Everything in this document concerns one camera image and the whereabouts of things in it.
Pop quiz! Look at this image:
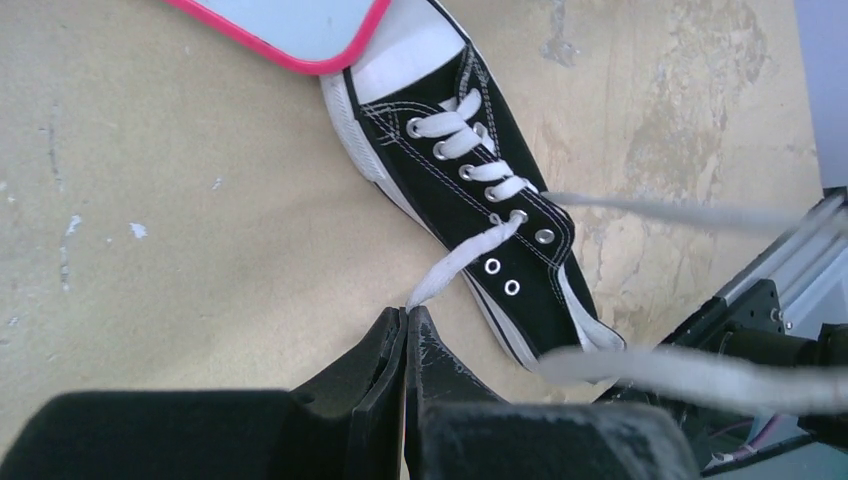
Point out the black canvas sneaker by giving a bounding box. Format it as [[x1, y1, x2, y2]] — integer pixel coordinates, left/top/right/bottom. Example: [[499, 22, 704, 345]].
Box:
[[320, 1, 626, 370]]

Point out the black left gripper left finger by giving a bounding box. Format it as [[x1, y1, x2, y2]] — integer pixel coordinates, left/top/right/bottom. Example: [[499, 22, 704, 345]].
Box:
[[1, 308, 407, 479]]

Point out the white shoelace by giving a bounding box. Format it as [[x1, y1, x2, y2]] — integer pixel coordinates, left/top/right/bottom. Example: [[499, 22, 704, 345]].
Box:
[[406, 89, 847, 416]]

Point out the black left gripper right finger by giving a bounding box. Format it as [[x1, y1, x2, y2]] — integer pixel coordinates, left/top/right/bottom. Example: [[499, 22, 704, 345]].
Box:
[[405, 307, 700, 479]]

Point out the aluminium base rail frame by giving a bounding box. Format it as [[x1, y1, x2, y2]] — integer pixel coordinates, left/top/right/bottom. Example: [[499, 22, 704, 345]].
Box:
[[716, 188, 847, 339]]

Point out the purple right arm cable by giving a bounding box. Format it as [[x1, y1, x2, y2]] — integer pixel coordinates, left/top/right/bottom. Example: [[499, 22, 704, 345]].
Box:
[[708, 413, 790, 465]]

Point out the pink-framed whiteboard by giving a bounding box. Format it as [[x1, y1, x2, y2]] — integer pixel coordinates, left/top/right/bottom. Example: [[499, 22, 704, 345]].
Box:
[[167, 0, 390, 75]]

